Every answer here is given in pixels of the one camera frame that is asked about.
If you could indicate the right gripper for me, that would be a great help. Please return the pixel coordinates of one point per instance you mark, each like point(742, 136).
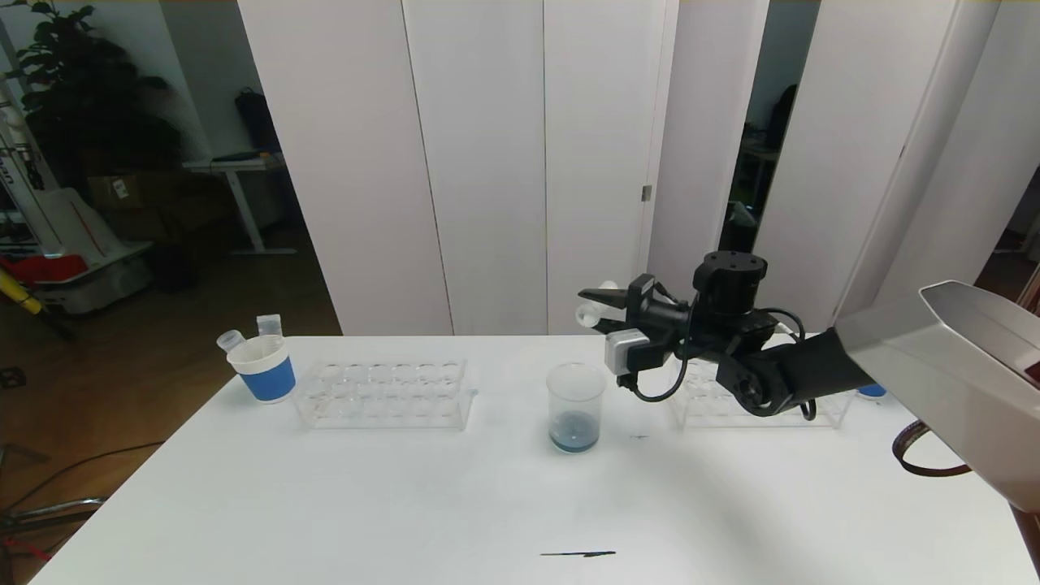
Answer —
point(639, 293)

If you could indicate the test tube with white pigment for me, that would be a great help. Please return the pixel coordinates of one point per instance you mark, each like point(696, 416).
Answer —
point(590, 313)

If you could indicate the test tube with red pigment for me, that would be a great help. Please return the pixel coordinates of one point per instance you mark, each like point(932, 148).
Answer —
point(270, 325)

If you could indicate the test tube with blue pigment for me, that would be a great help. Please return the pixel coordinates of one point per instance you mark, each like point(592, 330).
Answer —
point(231, 340)

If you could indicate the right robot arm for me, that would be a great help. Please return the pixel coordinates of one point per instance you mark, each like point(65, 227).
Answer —
point(934, 382)

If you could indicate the clear glass beaker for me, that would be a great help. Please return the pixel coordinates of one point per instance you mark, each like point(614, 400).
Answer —
point(575, 435)

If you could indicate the clear plastic test tube rack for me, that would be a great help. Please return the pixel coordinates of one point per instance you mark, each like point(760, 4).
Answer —
point(707, 410)
point(390, 402)

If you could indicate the blue and white paper cup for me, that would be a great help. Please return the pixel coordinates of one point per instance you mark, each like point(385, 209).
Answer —
point(270, 380)
point(872, 391)

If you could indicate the white background desk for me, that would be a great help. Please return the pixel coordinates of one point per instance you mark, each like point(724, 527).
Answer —
point(240, 166)

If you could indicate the black bag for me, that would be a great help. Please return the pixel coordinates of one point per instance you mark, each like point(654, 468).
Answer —
point(257, 120)

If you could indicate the brown cardboard box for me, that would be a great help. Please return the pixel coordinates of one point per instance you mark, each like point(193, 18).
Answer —
point(130, 192)

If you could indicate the grey storage bin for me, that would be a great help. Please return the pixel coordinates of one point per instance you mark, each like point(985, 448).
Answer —
point(97, 289)

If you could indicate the white leaning board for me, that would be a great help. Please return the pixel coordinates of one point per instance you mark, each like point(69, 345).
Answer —
point(77, 226)

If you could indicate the dark green potted plant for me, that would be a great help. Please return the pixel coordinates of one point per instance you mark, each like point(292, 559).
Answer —
point(89, 106)

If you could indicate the red box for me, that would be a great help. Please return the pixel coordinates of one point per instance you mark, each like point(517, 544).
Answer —
point(45, 268)

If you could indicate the metal stand leg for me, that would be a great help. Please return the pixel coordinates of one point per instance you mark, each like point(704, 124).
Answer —
point(65, 510)

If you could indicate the yellow tool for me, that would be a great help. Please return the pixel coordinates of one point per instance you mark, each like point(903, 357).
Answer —
point(20, 295)

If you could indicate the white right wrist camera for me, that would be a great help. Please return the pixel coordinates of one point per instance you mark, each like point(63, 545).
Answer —
point(626, 351)

